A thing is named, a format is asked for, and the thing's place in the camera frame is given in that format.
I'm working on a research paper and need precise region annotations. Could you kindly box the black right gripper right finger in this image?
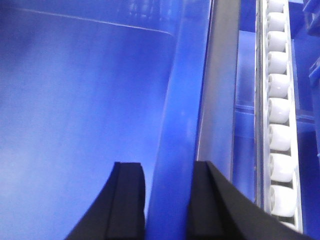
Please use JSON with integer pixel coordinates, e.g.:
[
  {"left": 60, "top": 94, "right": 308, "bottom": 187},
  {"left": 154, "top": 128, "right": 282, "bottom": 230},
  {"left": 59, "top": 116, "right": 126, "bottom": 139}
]
[{"left": 187, "top": 161, "right": 310, "bottom": 240}]

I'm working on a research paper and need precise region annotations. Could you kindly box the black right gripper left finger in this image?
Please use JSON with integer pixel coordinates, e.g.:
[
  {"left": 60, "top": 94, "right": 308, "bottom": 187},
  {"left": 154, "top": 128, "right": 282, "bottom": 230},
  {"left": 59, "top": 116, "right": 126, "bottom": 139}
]
[{"left": 66, "top": 162, "right": 146, "bottom": 240}]

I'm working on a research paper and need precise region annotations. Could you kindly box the dark blue bin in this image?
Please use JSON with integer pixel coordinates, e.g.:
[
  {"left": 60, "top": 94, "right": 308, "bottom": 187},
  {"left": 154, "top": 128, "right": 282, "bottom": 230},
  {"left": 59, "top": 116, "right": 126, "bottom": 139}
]
[
  {"left": 232, "top": 0, "right": 320, "bottom": 239},
  {"left": 0, "top": 0, "right": 211, "bottom": 240}
]

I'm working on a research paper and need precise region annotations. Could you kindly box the white roller conveyor rail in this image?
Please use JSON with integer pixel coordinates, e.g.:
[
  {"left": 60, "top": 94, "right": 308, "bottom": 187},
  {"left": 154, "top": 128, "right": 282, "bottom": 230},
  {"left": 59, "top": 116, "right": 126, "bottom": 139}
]
[{"left": 254, "top": 0, "right": 304, "bottom": 233}]

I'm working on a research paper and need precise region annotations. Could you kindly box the grey metal divider rail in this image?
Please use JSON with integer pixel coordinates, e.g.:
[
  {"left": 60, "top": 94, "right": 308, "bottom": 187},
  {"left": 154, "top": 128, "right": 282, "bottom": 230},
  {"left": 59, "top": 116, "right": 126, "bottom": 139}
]
[{"left": 196, "top": 0, "right": 241, "bottom": 180}]

